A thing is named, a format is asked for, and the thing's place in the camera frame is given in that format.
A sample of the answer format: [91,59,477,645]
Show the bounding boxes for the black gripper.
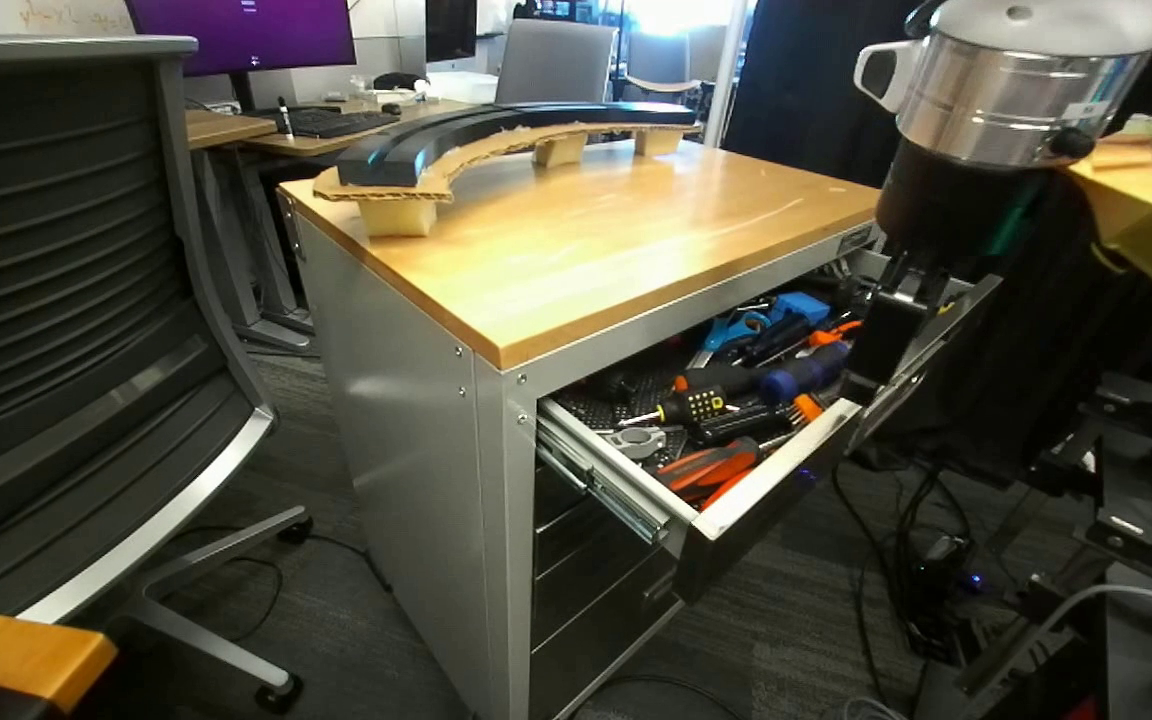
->
[849,135,1092,392]

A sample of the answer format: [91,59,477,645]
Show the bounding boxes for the black orange tipped screwdriver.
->
[663,353,771,399]

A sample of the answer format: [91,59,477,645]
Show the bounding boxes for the open grey metal drawer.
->
[533,246,1006,547]

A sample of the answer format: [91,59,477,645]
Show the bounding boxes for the orange black slim tool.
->
[800,316,867,353]

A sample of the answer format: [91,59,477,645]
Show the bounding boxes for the dark blue hand tool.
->
[754,286,834,339]

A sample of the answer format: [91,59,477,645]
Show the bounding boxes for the light blue hand tool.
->
[694,306,776,367]

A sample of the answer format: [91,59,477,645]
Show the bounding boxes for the yellow foam cardboard piece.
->
[1062,110,1152,296]

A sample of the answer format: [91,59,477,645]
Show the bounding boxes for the black curtain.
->
[724,0,1152,471]

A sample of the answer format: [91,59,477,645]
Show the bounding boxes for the white vertical pole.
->
[699,0,754,151]

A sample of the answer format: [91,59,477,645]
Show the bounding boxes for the silver metal wrench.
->
[586,419,671,466]

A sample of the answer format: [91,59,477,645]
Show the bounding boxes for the grey chair with armrest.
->
[619,28,717,98]

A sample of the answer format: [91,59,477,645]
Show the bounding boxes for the grey upholstered chair back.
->
[492,16,619,106]

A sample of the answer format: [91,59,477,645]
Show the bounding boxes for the long curved black panel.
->
[333,98,702,193]

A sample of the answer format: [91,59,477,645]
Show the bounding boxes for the grey wood-top tool cabinet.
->
[274,135,893,720]

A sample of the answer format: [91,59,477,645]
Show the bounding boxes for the dark computer monitor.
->
[419,0,482,69]

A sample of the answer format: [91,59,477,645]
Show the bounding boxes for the black computer keyboard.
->
[283,106,402,139]

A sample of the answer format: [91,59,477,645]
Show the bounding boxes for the monitor with purple screen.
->
[123,0,360,115]

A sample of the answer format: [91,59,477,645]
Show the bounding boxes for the grey mesh office chair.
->
[0,32,315,710]

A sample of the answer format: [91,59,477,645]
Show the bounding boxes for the white paper sheet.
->
[0,0,139,41]

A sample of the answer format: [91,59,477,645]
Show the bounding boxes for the orange wooden furniture corner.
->
[0,603,118,720]

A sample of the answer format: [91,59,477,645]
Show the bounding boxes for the teal cable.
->
[990,177,1048,263]

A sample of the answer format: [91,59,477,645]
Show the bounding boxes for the blue handled screwdriver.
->
[749,339,860,410]

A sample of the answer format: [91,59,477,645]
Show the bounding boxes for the small orange tool handle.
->
[782,387,833,431]

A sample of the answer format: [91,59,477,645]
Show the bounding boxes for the orange handled pliers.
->
[653,440,762,509]

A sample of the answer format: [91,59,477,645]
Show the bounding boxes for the black floor cable bundle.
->
[822,457,1021,710]

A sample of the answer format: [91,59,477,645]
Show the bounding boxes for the black equipment frame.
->
[953,367,1152,720]

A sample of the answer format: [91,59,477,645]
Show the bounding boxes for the white cable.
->
[1035,579,1152,636]

